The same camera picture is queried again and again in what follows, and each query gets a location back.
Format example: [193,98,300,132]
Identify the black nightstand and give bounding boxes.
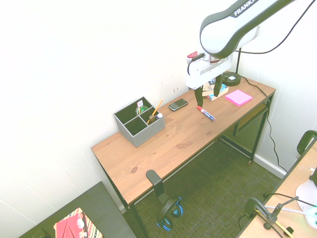
[18,180,137,238]

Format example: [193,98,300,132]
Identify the teal white power strip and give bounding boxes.
[305,205,317,227]

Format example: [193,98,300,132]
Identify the black lamp base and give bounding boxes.
[221,48,243,87]

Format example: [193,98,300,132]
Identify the grey felt desk organizer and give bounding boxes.
[113,96,166,148]

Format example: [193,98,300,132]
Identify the light wooden robot table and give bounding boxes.
[236,142,317,238]

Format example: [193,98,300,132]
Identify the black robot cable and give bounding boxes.
[239,0,317,55]

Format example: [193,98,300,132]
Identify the black curved clamp handle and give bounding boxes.
[296,129,317,155]

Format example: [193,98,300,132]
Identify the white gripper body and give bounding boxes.
[185,54,234,90]

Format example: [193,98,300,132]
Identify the yellow pencil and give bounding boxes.
[146,97,164,125]

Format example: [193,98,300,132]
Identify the black metal C-clamp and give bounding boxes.
[238,192,300,232]

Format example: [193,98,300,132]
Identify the wrist camera with red cap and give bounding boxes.
[186,51,207,63]

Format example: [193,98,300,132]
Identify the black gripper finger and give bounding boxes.
[194,85,205,107]
[213,74,223,98]

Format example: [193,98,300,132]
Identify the wooden desk with black frame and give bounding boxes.
[91,76,277,238]

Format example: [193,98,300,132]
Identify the black keypad phone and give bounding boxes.
[168,98,189,112]

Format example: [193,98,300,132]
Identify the black headphone hanger clamp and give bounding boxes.
[145,169,172,208]

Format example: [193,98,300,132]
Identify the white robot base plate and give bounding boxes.
[295,178,317,207]

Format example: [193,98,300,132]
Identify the green items with tag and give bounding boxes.
[134,100,150,115]

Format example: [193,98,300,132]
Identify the red-capped white blue marker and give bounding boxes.
[196,105,217,122]

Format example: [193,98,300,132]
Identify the pink sticky note pad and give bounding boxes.
[224,89,254,108]

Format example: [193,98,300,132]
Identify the red book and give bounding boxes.
[53,214,86,238]

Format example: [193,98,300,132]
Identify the black lamp power cable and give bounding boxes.
[239,75,289,172]

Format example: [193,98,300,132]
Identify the striped patterned book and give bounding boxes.
[61,207,104,238]

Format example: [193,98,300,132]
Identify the black and blue headphones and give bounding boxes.
[156,195,185,232]

